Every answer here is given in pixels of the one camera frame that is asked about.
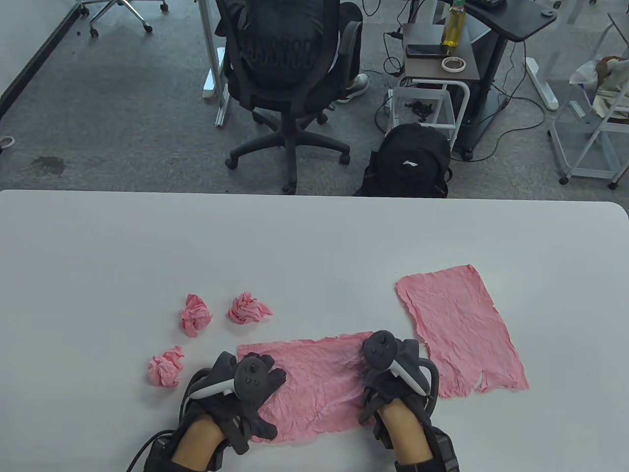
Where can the white wheeled rack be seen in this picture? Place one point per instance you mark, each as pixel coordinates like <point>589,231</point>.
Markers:
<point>592,157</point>

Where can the black white handheld controller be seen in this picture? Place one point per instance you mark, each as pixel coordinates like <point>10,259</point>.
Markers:
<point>379,350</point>
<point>251,378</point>

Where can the person's left forearm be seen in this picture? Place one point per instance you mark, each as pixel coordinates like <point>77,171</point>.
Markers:
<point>196,440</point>

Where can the white tape roll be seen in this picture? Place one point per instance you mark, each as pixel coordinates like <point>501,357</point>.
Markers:
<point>454,71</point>
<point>12,140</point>

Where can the white plastic bag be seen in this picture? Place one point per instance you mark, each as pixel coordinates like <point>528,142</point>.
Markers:
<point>585,71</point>

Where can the small black gadget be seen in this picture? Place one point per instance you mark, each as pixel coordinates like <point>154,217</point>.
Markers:
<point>420,110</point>

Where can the pink crinkled paper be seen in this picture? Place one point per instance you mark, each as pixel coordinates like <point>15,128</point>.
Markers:
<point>319,388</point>
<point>457,319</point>
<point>195,317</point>
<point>245,309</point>
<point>167,368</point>

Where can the black keyboard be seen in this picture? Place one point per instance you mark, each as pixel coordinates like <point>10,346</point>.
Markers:
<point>489,3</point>

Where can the black backpack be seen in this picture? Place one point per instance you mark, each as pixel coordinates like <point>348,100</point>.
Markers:
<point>408,162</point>

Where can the person's left hand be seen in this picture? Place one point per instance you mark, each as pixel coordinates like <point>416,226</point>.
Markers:
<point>225,365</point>

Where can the swivel chair with chrome base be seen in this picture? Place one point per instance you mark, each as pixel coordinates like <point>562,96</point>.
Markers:
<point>130,10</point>

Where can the person's right forearm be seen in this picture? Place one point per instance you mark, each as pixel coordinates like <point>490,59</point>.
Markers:
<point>405,432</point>

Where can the grey side table white frame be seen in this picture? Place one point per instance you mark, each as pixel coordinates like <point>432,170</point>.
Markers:
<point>422,34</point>

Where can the yellow drink bottle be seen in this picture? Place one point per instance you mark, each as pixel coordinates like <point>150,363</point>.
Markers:
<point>453,29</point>

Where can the black standing desk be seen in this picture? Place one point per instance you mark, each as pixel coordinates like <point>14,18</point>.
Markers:
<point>521,22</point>

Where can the person's right hand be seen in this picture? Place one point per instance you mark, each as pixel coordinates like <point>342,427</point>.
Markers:
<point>388,388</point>

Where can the black mesh office chair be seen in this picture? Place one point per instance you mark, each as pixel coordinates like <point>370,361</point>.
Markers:
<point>285,93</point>

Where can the black phone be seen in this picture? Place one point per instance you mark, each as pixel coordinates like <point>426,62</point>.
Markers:
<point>425,50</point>

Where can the white desk leg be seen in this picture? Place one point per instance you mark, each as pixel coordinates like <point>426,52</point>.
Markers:
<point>209,39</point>

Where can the beige cloth bundle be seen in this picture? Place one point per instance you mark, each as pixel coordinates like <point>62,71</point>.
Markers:
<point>612,93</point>

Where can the white desk foot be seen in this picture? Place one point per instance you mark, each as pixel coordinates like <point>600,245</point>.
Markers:
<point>540,83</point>

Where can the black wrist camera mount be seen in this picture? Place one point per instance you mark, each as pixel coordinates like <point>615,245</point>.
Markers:
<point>367,413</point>
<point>240,442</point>

